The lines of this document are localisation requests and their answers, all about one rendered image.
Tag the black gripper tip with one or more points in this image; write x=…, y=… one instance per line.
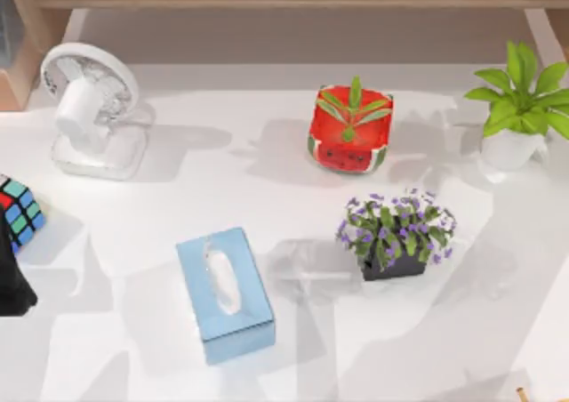
x=11, y=282

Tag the small wooden stick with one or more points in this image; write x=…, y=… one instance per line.
x=521, y=394

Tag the green plant in white pot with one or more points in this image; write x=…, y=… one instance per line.
x=518, y=108

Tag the purple flowers in black pot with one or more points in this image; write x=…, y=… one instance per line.
x=395, y=237

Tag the red watermelon plant pot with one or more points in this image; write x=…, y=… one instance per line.
x=347, y=139

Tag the white desk fan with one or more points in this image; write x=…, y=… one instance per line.
x=84, y=108

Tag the light blue tissue box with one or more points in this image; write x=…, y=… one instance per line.
x=226, y=295

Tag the colourful puzzle cube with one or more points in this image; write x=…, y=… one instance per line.
x=20, y=215

